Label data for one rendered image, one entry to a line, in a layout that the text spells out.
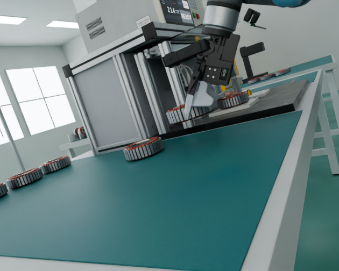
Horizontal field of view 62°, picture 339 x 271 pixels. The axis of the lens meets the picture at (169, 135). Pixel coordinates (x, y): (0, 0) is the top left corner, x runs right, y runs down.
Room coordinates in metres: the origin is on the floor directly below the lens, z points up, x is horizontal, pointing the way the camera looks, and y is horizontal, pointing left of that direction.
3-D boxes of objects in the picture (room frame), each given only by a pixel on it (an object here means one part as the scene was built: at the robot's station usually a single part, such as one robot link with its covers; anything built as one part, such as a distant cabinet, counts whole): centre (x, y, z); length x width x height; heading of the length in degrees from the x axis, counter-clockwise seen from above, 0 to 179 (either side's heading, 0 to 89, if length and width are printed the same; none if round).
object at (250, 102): (1.02, -0.26, 0.78); 0.15 x 0.15 x 0.01; 58
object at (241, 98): (1.02, -0.26, 0.80); 0.11 x 0.11 x 0.04
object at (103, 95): (1.06, 0.19, 0.91); 0.28 x 0.03 x 0.32; 58
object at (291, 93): (1.13, -0.31, 0.76); 0.64 x 0.47 x 0.02; 148
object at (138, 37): (1.29, -0.05, 1.09); 0.68 x 0.44 x 0.05; 148
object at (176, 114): (0.69, -0.06, 0.84); 0.11 x 0.11 x 0.04
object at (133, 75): (1.26, -0.11, 0.92); 0.66 x 0.01 x 0.30; 148
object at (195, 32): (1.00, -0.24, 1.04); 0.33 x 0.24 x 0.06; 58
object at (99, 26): (1.30, -0.06, 1.22); 0.44 x 0.39 x 0.20; 148
